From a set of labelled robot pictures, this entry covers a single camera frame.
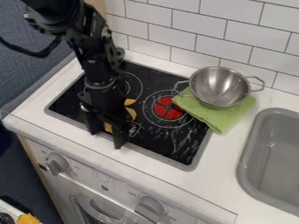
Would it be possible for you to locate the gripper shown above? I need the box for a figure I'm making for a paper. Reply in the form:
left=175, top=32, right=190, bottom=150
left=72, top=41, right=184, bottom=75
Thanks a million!
left=77, top=82, right=135, bottom=151

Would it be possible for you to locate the silver pot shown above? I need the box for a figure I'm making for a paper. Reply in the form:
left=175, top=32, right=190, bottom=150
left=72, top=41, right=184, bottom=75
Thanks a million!
left=171, top=66, right=267, bottom=110

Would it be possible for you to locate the yellow toy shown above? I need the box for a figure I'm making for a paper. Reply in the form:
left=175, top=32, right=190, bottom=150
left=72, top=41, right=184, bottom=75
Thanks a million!
left=101, top=98, right=139, bottom=135

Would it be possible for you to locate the toy stove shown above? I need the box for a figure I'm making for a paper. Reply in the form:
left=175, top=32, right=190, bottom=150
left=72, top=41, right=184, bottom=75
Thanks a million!
left=43, top=59, right=215, bottom=172

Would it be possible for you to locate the green cloth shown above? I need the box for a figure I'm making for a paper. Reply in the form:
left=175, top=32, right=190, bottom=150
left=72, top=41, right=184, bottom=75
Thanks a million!
left=170, top=87, right=259, bottom=136

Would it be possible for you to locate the toy sink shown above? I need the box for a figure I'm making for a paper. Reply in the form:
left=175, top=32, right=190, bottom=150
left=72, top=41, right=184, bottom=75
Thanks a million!
left=235, top=107, right=299, bottom=217

